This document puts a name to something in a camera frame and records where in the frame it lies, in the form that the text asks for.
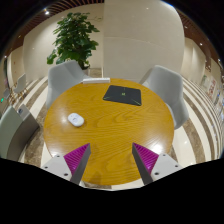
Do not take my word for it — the black mouse pad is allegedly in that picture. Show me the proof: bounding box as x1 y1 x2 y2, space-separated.
103 85 142 106

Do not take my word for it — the grey chair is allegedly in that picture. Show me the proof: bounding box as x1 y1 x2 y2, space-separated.
140 65 189 129
46 60 88 108

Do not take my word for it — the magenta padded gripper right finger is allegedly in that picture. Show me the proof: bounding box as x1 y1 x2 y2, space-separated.
132 143 182 185

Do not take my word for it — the white computer mouse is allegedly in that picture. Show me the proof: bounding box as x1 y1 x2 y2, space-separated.
68 113 84 127

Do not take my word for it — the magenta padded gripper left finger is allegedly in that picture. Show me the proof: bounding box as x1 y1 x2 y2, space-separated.
42 144 91 185

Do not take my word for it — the green potted plant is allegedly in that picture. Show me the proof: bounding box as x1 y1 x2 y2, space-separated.
47 12 99 70

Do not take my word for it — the right grey chair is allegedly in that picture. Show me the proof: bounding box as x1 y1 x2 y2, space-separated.
140 65 189 129

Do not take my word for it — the grey armchair at left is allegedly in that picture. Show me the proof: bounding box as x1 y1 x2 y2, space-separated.
0 105 39 161

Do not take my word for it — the left grey chair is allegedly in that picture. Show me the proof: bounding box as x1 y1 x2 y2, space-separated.
46 60 88 108

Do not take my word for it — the white flat box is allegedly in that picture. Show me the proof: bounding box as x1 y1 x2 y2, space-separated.
83 78 110 84

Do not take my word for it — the round wooden table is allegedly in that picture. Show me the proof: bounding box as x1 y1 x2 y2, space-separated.
44 79 174 185

